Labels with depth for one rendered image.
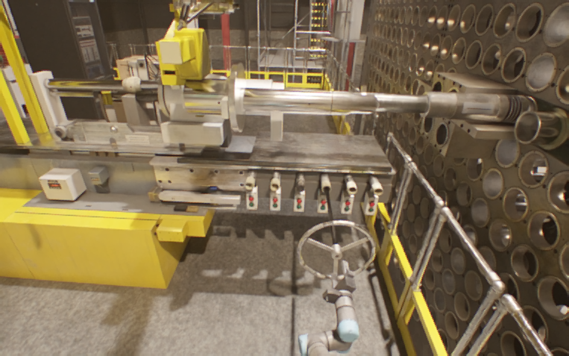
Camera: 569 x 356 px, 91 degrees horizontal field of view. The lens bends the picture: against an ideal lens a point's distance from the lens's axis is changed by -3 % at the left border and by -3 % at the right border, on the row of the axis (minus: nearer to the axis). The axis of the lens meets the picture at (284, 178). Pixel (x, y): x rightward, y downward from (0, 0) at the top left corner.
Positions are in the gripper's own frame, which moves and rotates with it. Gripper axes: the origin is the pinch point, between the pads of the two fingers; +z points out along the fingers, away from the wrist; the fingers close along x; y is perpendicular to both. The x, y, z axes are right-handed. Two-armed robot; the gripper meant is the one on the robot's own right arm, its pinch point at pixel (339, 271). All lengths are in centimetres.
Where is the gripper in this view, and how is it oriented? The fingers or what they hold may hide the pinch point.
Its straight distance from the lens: 142.0
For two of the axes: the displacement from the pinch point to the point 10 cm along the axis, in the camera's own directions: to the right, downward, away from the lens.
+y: 8.9, 4.1, 2.0
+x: 4.5, -7.6, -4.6
